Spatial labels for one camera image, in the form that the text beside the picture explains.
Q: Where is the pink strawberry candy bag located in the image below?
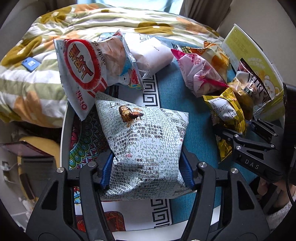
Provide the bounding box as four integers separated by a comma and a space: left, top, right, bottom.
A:
171, 49, 228, 97

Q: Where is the white green patterned snack bag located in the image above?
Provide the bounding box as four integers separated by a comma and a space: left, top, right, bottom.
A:
95, 92, 191, 200

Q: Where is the orange egg cake bag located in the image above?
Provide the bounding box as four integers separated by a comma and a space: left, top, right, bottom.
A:
181, 41, 230, 82

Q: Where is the white plain snack pouch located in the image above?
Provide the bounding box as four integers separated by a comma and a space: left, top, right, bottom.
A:
124, 33, 174, 79

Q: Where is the person's right hand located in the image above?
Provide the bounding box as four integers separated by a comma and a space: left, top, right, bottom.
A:
257, 178, 295, 209

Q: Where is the yellow snack bag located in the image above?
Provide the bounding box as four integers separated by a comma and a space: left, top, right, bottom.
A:
202, 87, 246, 161

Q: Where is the brown jerky snack bag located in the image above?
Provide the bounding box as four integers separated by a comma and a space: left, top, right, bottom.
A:
228, 58, 271, 121

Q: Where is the yellow stool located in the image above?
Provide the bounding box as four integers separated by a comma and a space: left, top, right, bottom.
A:
17, 136, 60, 202

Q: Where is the blue patterned table mat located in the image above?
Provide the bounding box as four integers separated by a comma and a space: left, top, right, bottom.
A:
63, 61, 219, 232

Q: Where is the dark tablet device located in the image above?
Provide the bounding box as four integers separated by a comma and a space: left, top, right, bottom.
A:
1, 141, 53, 158

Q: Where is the yellow green cardboard box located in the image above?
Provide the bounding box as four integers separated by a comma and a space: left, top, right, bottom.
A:
222, 24, 285, 121

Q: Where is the floral striped duvet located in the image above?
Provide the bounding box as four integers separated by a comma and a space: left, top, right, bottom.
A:
0, 2, 224, 129

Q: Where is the right brown curtain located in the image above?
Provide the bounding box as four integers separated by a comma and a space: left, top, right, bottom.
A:
180, 0, 233, 30

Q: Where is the red white shrimp chips bag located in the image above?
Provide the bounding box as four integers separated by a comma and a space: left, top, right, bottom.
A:
54, 31, 144, 121

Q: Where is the small blue card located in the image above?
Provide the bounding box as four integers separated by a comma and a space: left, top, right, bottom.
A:
22, 57, 41, 72

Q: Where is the black cable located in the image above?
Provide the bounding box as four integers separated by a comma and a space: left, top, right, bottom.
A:
285, 178, 296, 212

